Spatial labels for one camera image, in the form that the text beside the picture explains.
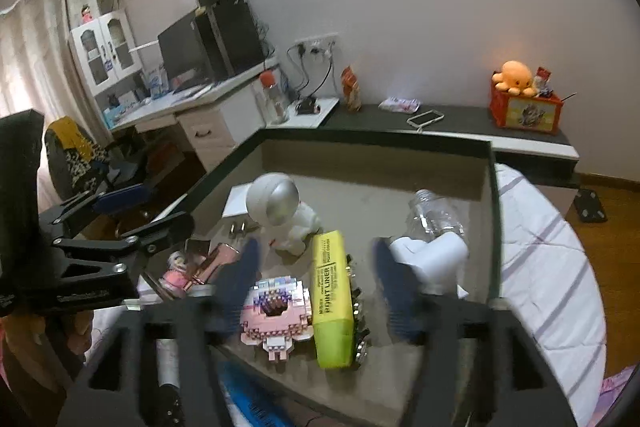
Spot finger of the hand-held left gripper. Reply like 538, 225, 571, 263
14, 212, 197, 312
37, 183, 152, 234

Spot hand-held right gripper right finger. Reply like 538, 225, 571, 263
370, 237, 577, 427

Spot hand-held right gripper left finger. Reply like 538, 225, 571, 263
65, 237, 262, 427

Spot rose gold metal cup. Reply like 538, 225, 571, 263
184, 238, 247, 299

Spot pink brick block toy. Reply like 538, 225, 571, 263
239, 275, 315, 362

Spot white charger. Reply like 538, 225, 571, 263
388, 231, 469, 296

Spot yellow highlighter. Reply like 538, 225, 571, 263
310, 230, 356, 369

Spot white plug adapter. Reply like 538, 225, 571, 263
222, 184, 259, 238

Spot clear plastic bottle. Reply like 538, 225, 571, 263
405, 189, 469, 249

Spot black rimmed pink storage box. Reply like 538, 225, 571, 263
124, 127, 502, 427

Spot person's left hand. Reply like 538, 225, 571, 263
0, 309, 96, 408

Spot small packet in box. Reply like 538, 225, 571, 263
159, 251, 199, 291

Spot yellow cloth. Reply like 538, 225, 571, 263
52, 116, 109, 163

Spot blue patterned long box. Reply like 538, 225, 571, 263
219, 361, 302, 427

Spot blue and white packet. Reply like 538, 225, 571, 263
144, 66, 169, 100

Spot white desk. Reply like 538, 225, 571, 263
107, 59, 282, 174

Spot beige curtain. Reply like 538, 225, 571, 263
0, 0, 102, 124

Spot white glass door cabinet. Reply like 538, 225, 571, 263
67, 9, 144, 98

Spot white striped quilt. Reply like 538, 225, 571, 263
492, 164, 609, 414

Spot black computer monitor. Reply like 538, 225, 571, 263
157, 9, 214, 84

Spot dark low bench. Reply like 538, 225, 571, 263
319, 103, 582, 188

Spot orange capped clear bottle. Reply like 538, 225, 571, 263
258, 69, 290, 126

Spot tissue packet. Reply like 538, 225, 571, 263
378, 95, 421, 114

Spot black computer tower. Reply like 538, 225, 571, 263
193, 0, 266, 78

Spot orange snack bag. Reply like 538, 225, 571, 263
340, 65, 364, 112

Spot black bathroom scale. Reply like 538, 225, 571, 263
574, 188, 609, 223

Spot red printed storage box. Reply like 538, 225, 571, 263
488, 77, 565, 136

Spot pink blanket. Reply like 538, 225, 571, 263
599, 366, 637, 427

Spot orange octopus plush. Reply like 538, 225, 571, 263
491, 60, 539, 97

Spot black power cables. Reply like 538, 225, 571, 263
285, 44, 336, 100

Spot white wall outlet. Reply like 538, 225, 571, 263
293, 32, 340, 54

